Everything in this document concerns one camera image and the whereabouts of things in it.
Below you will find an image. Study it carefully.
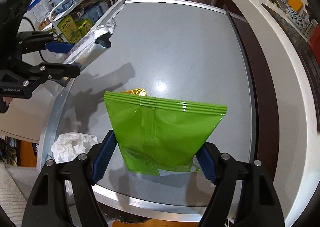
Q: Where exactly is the silver foil wrapper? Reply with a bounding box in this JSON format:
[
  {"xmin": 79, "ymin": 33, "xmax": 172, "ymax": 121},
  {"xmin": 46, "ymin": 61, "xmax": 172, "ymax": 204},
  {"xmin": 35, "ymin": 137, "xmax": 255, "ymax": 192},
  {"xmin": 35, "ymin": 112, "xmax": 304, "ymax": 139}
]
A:
[{"xmin": 63, "ymin": 18, "xmax": 117, "ymax": 71}]

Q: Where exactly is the white tissue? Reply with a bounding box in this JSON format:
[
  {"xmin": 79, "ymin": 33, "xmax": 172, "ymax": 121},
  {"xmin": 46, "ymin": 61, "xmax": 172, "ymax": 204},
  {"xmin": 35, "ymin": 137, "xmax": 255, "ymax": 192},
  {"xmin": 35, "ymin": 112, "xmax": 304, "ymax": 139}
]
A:
[{"xmin": 50, "ymin": 131, "xmax": 99, "ymax": 196}]

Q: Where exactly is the gold butter packet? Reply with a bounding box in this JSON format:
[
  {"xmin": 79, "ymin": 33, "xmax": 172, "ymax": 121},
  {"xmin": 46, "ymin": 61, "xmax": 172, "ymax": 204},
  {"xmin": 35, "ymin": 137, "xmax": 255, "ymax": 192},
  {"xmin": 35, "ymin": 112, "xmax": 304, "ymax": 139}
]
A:
[{"xmin": 122, "ymin": 88, "xmax": 147, "ymax": 97}]

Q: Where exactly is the green snack bag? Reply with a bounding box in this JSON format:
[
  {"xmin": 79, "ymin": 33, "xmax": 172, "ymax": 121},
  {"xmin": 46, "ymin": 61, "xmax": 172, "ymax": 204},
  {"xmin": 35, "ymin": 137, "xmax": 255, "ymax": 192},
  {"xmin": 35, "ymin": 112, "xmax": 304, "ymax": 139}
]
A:
[{"xmin": 104, "ymin": 92, "xmax": 227, "ymax": 176}]

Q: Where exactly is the person's left hand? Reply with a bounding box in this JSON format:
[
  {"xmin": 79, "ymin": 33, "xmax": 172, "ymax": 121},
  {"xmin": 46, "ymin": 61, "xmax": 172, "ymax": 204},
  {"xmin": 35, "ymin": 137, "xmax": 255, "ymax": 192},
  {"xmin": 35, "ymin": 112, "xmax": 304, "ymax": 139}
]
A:
[{"xmin": 2, "ymin": 97, "xmax": 13, "ymax": 106}]

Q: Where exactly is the grey floor mat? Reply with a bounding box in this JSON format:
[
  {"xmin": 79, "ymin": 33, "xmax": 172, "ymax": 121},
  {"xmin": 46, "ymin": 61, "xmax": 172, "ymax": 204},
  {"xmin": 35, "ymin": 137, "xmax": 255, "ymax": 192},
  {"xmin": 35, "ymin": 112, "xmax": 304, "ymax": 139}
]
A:
[{"xmin": 1, "ymin": 162, "xmax": 39, "ymax": 226}]

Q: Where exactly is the yellow green tea box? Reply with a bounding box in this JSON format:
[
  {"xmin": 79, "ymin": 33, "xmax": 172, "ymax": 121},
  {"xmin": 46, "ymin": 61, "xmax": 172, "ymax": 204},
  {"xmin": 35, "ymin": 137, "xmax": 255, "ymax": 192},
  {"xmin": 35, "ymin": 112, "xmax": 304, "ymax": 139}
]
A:
[{"xmin": 57, "ymin": 15, "xmax": 82, "ymax": 44}]

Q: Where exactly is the red cooking pot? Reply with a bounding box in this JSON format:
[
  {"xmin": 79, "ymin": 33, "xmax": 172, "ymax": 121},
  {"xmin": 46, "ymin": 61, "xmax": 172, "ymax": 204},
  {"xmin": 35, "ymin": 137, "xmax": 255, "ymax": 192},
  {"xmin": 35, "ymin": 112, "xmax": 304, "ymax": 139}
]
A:
[{"xmin": 309, "ymin": 24, "xmax": 320, "ymax": 63}]

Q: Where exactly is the black induction cooktop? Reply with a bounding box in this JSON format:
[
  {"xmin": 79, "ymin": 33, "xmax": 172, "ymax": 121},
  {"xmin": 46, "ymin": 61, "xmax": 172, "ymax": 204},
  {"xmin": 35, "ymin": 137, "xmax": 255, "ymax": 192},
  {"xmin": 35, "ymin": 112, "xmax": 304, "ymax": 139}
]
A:
[{"xmin": 261, "ymin": 3, "xmax": 320, "ymax": 132}]

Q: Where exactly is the blue white patterned bowl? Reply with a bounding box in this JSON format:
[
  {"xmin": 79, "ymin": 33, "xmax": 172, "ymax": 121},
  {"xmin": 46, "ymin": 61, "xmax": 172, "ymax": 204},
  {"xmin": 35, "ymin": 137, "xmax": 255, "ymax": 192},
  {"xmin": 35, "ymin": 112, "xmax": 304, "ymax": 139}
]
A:
[{"xmin": 285, "ymin": 6, "xmax": 307, "ymax": 30}]

